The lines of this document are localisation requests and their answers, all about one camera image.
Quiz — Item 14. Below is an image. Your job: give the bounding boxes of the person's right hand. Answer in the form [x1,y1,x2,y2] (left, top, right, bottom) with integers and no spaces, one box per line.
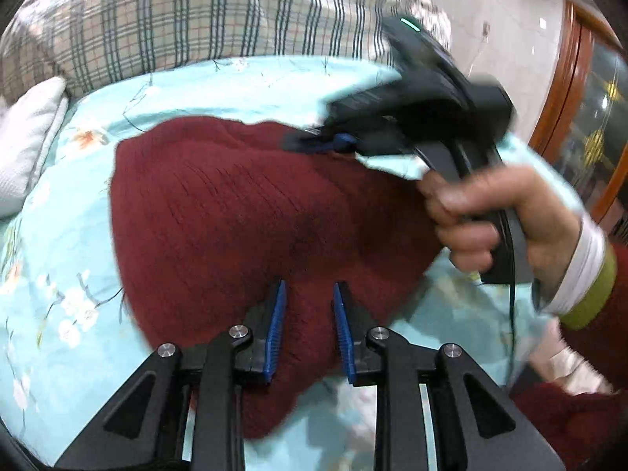
[417,165,581,297]

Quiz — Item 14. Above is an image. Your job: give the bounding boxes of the dark red knit sweater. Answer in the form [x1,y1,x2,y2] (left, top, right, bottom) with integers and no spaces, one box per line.
[110,117,442,439]

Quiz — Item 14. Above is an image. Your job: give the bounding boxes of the white pillow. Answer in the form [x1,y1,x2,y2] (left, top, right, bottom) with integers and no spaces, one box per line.
[1,77,69,218]

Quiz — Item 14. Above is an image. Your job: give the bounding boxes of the beige plaid quilt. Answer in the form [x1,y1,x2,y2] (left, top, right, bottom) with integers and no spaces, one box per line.
[1,0,451,102]

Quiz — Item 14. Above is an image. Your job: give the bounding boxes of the wooden glass cabinet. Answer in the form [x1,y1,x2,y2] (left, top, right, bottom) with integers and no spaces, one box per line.
[529,0,627,243]

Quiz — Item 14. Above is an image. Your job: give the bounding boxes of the right forearm red sleeve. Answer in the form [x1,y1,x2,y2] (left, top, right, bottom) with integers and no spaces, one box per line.
[513,215,627,470]

